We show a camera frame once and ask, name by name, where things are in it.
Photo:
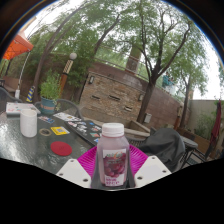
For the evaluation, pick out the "flat round red coaster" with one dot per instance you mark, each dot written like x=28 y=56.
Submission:
x=61 y=148

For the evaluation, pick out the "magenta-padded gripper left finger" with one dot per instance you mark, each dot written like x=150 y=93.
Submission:
x=75 y=171

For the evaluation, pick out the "white ceramic cup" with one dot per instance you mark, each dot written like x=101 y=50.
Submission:
x=28 y=124

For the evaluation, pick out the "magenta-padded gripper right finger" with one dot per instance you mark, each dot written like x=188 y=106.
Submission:
x=150 y=170

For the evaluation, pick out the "purple juice bottle white cap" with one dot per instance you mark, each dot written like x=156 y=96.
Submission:
x=113 y=156

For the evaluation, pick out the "white printed paper sheet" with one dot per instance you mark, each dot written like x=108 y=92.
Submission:
x=66 y=116

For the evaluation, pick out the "grey electrical wall box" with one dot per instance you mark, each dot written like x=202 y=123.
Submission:
x=147 y=118

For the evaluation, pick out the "blue yellow striped bollard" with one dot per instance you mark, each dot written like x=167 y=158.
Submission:
x=30 y=94

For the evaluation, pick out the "round patio table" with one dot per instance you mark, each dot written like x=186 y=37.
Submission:
x=190 y=142

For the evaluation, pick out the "orange canopy tent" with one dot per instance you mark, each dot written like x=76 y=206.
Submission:
x=18 y=46

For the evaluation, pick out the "yellow square card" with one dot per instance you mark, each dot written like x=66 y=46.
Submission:
x=60 y=130

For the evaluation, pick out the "black backpack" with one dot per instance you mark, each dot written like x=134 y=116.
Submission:
x=163 y=146

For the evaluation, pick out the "potted green plant blue pot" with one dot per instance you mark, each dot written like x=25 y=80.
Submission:
x=50 y=91

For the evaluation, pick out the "closed red patio umbrella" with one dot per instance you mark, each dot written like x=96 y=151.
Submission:
x=216 y=126

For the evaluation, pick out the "wall lantern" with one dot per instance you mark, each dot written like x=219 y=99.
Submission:
x=91 y=80
x=140 y=97

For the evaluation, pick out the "person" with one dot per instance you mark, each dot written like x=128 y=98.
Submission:
x=168 y=83

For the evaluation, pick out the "globe lamp post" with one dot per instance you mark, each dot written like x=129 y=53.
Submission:
x=67 y=68

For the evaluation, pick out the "small dark printed card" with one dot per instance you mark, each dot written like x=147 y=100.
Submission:
x=46 y=119

